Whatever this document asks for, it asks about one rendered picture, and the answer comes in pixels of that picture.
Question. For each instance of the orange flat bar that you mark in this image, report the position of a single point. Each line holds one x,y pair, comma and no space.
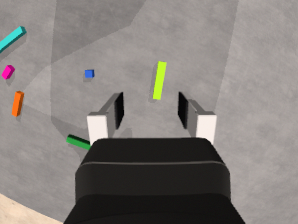
18,99

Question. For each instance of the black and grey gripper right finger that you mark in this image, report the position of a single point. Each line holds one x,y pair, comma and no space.
195,119

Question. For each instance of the small blue cube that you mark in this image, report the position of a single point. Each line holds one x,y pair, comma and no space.
89,73

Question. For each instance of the magenta rod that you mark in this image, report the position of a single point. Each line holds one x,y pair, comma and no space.
8,72

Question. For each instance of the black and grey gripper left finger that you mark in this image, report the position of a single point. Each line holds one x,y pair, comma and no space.
102,124

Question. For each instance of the turquoise rod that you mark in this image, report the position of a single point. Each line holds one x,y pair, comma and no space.
11,38

